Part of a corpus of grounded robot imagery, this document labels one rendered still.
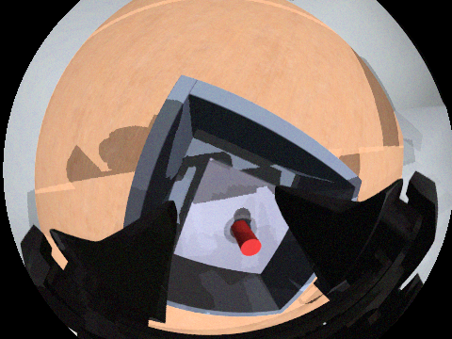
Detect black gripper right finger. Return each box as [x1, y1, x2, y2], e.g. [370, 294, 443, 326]
[275, 178, 404, 295]

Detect red peg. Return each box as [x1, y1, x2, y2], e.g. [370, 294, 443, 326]
[230, 219, 261, 256]

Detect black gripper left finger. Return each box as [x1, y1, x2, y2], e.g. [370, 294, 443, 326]
[49, 200, 177, 324]

